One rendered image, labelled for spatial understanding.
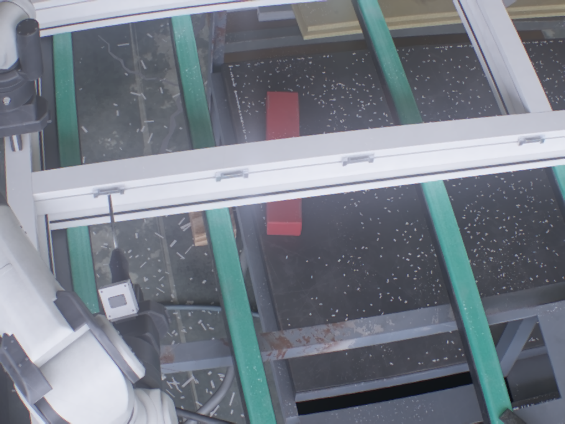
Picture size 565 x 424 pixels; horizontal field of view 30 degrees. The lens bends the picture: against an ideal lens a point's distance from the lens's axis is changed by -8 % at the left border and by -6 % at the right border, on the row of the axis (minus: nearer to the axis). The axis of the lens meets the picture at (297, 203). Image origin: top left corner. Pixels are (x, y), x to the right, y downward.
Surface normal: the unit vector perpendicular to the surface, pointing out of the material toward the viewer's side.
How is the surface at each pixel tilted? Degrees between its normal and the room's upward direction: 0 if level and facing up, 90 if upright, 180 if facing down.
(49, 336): 37
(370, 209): 0
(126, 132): 0
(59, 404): 47
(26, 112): 90
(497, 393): 0
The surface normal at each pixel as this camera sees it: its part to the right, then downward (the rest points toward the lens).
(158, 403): 0.65, -0.48
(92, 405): 0.44, 0.33
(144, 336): 0.14, 0.58
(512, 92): -0.98, 0.12
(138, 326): -0.23, -0.77
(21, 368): -0.03, -0.33
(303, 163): 0.21, 0.81
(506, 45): 0.07, -0.57
